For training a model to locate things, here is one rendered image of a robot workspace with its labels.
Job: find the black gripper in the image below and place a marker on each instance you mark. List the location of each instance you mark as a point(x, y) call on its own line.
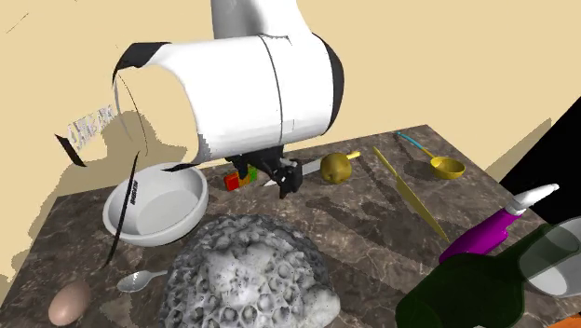
point(288, 176)

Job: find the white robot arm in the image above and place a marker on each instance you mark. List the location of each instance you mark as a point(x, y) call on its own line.
point(254, 95)

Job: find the multicoloured cube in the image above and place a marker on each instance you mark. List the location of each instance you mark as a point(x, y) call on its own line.
point(233, 181)

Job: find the grey bumpy coral lump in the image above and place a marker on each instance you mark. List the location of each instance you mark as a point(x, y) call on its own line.
point(245, 277)

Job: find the yellow knife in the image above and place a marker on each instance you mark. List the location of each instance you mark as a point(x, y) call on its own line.
point(410, 195)

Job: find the white bowl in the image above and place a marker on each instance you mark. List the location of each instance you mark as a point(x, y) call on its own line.
point(159, 213)

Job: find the silver spoon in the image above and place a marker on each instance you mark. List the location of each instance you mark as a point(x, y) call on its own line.
point(134, 281)

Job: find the purple bottle with white cap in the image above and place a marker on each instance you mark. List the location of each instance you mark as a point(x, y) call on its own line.
point(481, 236)

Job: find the dark green glass bottle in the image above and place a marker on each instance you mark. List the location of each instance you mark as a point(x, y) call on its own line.
point(467, 295)

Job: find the brown egg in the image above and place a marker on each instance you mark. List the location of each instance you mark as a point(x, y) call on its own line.
point(69, 303)

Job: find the clear grey glass cup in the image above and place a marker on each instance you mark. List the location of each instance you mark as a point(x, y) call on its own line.
point(551, 277)

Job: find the orange object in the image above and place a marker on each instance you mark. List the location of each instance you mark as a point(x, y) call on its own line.
point(567, 323)

